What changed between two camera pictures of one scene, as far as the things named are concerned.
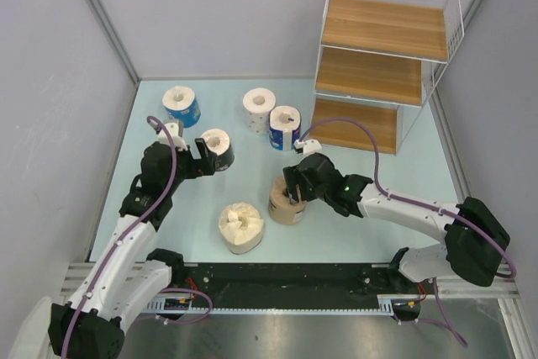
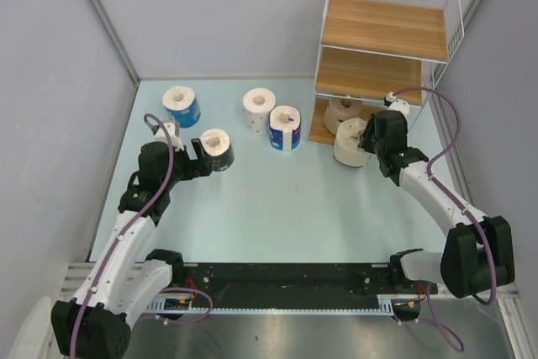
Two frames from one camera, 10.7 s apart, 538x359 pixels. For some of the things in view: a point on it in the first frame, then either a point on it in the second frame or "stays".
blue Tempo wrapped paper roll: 284,127 stays
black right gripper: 291,180 -> 364,142
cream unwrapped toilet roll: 281,207 -> 339,108
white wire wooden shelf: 387,39 stays
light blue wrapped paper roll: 181,105 stays
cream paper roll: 241,226 -> 347,136
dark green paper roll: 218,142 stays
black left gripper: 204,166 stays
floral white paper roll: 258,102 stays
